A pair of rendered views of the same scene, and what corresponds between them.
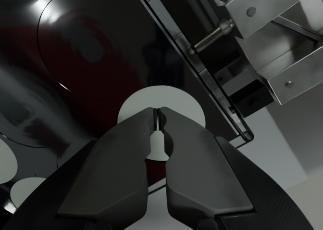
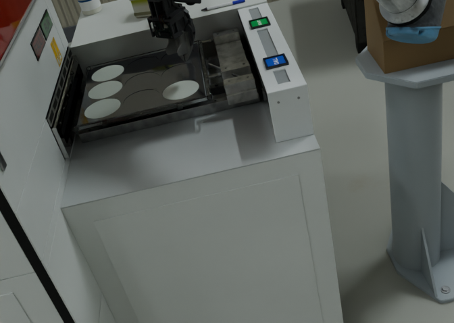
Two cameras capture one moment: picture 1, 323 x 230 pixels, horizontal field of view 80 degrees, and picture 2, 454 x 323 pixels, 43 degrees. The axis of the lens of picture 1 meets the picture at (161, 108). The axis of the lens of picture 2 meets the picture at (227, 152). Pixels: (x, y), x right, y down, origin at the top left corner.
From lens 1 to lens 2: 1.55 m
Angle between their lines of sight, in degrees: 77
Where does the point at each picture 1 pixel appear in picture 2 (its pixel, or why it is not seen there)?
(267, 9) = (230, 68)
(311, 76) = (236, 80)
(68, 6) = (182, 65)
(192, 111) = (194, 87)
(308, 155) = (246, 151)
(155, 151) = (170, 96)
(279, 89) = (225, 82)
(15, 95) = (144, 77)
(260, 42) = not seen: hidden behind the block
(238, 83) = (225, 114)
